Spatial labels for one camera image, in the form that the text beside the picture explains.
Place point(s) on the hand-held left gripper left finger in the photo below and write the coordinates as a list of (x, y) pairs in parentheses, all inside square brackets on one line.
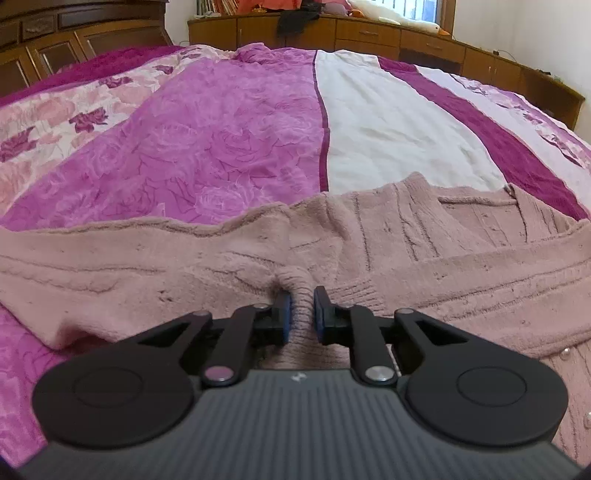
[(287, 319)]

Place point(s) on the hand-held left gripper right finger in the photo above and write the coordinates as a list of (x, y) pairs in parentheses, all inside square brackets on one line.
[(318, 318)]

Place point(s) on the pink knitted sweater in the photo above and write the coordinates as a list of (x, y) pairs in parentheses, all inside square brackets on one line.
[(415, 277)]

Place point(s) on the pink floral striped blanket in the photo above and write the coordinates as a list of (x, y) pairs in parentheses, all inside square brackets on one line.
[(231, 138)]

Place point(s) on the long wooden cabinet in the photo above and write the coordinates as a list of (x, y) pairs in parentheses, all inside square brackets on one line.
[(369, 34)]

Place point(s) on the black cloth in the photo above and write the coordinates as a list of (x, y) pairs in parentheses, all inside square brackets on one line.
[(295, 21)]

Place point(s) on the purple plush toy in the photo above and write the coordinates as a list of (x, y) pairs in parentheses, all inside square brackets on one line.
[(336, 7)]

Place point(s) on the white goose plush toy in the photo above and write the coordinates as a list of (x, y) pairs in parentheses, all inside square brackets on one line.
[(388, 11)]

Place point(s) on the floral curtain with orange hem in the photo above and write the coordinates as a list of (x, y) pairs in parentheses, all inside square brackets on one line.
[(272, 3)]

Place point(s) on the row of books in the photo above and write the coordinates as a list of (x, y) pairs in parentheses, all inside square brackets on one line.
[(217, 6)]

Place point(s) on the barred window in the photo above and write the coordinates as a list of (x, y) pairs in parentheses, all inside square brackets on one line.
[(422, 10)]

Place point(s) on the dark wooden headboard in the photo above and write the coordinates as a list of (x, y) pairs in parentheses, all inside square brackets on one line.
[(69, 41)]

